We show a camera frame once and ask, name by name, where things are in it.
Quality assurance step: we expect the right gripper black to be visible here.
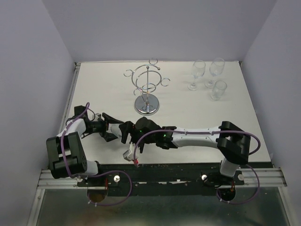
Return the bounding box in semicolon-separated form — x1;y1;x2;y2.
118;121;157;154

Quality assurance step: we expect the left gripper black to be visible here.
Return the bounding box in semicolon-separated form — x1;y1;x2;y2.
84;112;123;141

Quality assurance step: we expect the chrome wine glass rack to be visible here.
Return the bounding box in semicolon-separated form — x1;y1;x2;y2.
123;58;171;116

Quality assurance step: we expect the removed wine glass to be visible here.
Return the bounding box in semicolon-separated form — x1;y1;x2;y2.
205;57;225;89
211;81;227;100

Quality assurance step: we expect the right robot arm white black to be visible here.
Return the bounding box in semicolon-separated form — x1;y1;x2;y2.
110;117;251;185

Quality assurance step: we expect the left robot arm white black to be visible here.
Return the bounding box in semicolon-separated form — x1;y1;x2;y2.
46;103;123;186

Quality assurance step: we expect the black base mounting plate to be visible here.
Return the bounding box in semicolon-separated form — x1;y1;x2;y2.
77;163;244;197

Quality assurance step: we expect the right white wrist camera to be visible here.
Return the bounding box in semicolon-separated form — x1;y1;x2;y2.
123;142;140;167

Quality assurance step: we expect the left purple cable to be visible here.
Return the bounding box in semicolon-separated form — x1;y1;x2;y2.
60;102;133;207

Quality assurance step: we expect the aluminium rail frame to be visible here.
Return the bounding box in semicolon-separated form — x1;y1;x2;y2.
27;61;293;226

